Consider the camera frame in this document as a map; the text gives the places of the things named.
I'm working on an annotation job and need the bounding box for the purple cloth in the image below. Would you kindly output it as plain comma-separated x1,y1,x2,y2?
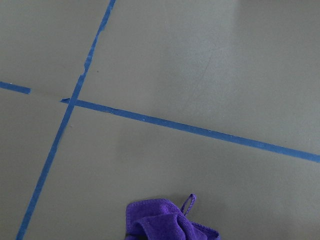
125,193,221,240

